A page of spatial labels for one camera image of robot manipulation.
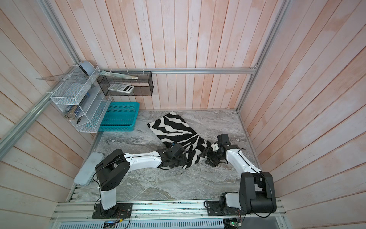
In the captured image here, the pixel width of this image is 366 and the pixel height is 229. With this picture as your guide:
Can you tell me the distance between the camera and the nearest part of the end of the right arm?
0.66m

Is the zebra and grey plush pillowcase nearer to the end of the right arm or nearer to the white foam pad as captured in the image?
the end of the right arm

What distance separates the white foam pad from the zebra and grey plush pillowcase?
16.1 inches

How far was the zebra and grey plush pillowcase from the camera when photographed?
94cm
